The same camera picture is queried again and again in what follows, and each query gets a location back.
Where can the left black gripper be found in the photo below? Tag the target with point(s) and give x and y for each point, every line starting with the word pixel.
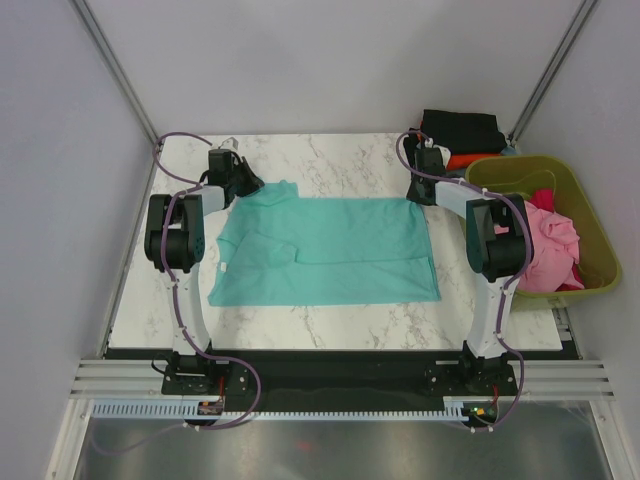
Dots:
pixel 254 183

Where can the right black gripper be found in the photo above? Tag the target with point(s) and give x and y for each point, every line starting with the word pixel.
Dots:
pixel 412 195

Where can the teal t shirt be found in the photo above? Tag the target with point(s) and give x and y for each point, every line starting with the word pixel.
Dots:
pixel 278 248

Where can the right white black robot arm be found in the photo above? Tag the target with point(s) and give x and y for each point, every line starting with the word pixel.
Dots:
pixel 499 247

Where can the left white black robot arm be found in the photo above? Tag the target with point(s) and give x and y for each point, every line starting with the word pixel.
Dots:
pixel 175 243

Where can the orange folded t shirt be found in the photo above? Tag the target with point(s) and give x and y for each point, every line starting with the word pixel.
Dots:
pixel 463 161

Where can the black folded t shirt bottom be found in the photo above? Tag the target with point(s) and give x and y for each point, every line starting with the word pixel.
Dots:
pixel 413 144

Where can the black folded t shirt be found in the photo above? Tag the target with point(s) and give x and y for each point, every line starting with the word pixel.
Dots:
pixel 413 144
pixel 463 133

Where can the black folded t shirt top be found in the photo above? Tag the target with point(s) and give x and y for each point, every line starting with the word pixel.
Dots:
pixel 463 133

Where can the grey blue folded t shirt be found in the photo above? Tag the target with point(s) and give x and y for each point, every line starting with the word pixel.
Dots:
pixel 507 151

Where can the olive green plastic bin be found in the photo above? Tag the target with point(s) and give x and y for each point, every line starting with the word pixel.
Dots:
pixel 573 258

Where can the red t shirt in bin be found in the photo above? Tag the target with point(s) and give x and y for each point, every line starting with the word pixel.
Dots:
pixel 545 200

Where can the pink t shirt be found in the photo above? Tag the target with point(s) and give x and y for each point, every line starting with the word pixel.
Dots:
pixel 555 240

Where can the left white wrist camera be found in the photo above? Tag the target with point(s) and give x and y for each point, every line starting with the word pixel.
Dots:
pixel 230 143

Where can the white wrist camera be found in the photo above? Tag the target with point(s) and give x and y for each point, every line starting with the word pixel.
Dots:
pixel 230 143
pixel 444 151

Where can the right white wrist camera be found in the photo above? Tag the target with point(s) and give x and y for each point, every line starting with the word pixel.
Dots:
pixel 444 151

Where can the left aluminium frame post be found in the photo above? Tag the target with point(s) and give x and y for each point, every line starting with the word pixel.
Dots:
pixel 109 57

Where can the aluminium frame post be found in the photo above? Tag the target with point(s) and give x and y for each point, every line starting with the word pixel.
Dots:
pixel 570 36
pixel 109 57

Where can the white slotted cable duct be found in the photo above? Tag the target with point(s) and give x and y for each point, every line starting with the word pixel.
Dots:
pixel 193 410

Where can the right aluminium frame post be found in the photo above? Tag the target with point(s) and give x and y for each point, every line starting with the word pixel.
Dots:
pixel 570 36

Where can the aluminium front rail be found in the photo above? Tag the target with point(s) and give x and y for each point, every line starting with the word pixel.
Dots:
pixel 544 380

